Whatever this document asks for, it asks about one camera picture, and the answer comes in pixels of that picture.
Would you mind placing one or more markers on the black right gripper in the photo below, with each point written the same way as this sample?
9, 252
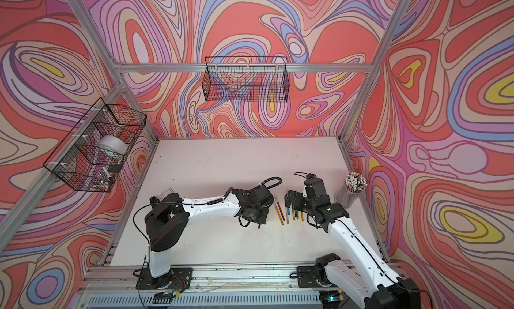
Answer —
298, 198

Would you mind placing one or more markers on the red carving knife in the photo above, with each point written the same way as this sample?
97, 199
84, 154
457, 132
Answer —
280, 209

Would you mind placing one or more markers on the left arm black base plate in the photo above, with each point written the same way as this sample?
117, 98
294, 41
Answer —
177, 279

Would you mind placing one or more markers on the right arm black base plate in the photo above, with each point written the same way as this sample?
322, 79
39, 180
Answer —
312, 277

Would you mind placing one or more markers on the aluminium frame corner post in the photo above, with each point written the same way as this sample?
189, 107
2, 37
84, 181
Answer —
90, 30

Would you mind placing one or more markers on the black wire basket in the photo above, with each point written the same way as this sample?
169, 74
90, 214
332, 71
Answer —
246, 79
79, 164

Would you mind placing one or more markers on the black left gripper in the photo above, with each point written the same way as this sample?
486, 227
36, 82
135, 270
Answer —
263, 221

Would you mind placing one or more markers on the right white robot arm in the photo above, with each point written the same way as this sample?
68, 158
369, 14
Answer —
373, 284

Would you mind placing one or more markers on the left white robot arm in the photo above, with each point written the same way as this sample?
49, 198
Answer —
168, 219

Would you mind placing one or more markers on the left black wire basket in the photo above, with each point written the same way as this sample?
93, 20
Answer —
79, 164

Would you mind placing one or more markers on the silver tape roll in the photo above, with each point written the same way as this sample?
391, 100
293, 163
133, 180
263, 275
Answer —
112, 146

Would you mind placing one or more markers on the back black wire basket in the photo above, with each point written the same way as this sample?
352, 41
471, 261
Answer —
246, 79

